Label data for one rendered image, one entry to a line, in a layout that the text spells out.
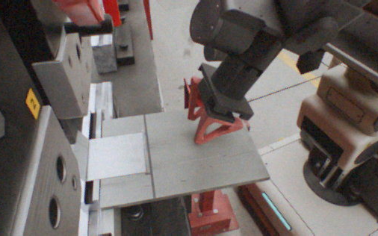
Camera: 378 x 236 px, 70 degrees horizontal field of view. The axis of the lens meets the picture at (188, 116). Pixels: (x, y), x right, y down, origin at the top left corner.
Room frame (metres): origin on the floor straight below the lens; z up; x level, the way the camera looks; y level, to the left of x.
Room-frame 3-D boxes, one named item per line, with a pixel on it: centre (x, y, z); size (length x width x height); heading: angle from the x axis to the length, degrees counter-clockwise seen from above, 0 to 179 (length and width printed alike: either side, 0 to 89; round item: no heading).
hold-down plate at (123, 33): (0.87, 0.22, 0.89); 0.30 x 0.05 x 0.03; 11
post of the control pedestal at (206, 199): (0.62, -0.09, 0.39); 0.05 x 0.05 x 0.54; 13
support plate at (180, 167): (0.30, 0.02, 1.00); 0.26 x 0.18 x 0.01; 101
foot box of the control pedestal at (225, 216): (0.63, -0.12, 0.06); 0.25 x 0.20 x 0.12; 103
